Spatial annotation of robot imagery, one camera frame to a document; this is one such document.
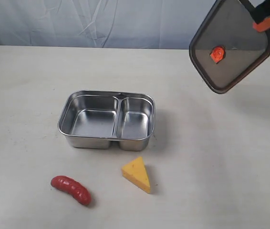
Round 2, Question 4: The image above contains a dark transparent box lid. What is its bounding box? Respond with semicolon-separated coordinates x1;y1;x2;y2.
189;0;270;94

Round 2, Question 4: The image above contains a yellow toy cheese wedge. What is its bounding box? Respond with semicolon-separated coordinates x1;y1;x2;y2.
121;156;151;194

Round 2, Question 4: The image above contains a red toy sausage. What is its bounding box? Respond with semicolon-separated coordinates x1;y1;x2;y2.
51;176;92;206

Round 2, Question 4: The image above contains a blue-grey fabric backdrop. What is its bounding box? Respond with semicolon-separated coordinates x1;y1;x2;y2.
0;0;213;49

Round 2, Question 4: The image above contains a stainless steel lunch box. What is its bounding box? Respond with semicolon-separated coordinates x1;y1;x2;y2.
58;90;156;151

